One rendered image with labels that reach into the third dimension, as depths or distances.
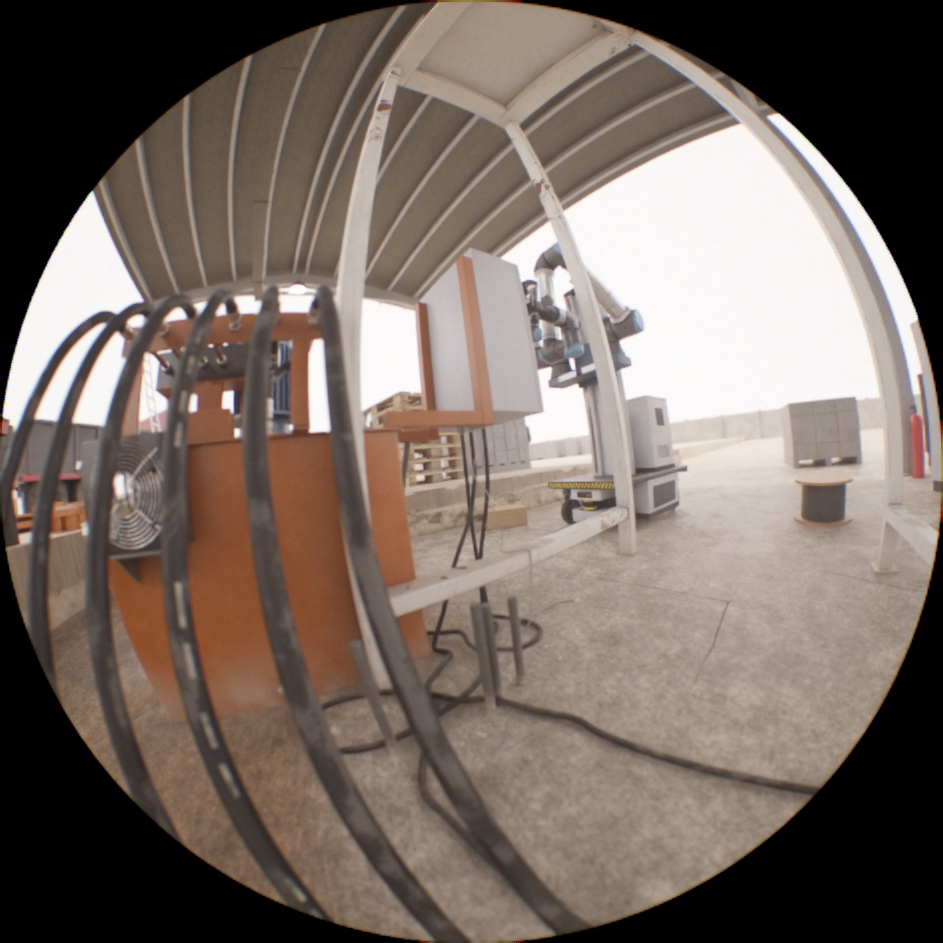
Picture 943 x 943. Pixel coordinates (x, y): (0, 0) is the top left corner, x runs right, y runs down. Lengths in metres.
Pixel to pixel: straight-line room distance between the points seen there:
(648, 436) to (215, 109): 5.94
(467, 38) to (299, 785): 2.54
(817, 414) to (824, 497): 3.12
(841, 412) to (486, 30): 5.10
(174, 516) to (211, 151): 5.43
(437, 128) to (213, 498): 5.05
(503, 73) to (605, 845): 2.54
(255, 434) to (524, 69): 2.07
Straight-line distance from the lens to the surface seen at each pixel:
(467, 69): 2.07
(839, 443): 5.13
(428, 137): 5.28
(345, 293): 0.68
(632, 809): 0.56
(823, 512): 2.00
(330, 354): 0.35
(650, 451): 2.18
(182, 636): 0.27
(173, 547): 0.28
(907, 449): 4.02
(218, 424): 0.70
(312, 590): 0.71
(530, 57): 2.10
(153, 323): 0.47
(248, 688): 0.81
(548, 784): 0.57
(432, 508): 2.46
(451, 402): 1.09
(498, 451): 4.41
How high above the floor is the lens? 0.50
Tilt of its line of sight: 1 degrees down
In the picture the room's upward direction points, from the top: 6 degrees counter-clockwise
